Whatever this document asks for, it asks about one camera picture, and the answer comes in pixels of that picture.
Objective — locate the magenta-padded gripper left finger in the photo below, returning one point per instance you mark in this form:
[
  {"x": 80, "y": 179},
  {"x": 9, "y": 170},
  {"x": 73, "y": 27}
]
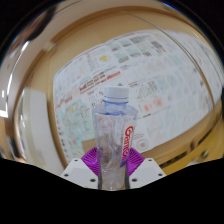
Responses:
[{"x": 77, "y": 171}]

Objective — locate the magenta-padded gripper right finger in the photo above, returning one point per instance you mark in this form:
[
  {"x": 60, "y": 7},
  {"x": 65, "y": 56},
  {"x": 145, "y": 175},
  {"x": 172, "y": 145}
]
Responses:
[{"x": 147, "y": 171}]

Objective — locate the clear plastic water bottle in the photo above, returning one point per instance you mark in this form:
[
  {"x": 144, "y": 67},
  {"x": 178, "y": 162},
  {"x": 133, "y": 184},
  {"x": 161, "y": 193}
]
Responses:
[{"x": 111, "y": 133}]

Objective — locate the printed paper wall posters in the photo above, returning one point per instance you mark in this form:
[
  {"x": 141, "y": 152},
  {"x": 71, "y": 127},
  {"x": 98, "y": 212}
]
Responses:
[{"x": 160, "y": 83}]

